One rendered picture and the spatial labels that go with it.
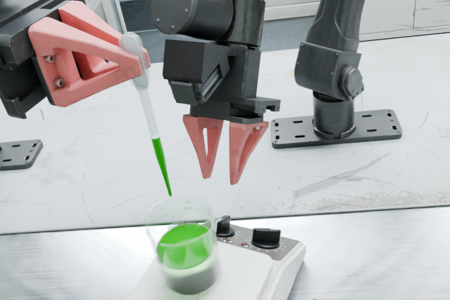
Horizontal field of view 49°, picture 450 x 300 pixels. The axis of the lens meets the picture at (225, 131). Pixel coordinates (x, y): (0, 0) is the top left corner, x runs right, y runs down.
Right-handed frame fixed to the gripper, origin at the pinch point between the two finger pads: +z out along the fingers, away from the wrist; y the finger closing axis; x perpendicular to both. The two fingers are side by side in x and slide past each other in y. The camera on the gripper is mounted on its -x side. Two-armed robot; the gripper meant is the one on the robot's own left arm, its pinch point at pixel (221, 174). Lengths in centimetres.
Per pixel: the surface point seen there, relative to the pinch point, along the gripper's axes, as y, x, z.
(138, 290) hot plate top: -2.0, -11.5, 10.3
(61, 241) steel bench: -22.6, -0.5, 13.8
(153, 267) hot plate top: -2.1, -9.0, 8.8
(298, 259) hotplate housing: 9.5, 2.7, 8.4
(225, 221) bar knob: 0.6, 1.2, 5.7
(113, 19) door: -202, 225, -33
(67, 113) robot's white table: -44.6, 21.9, 0.3
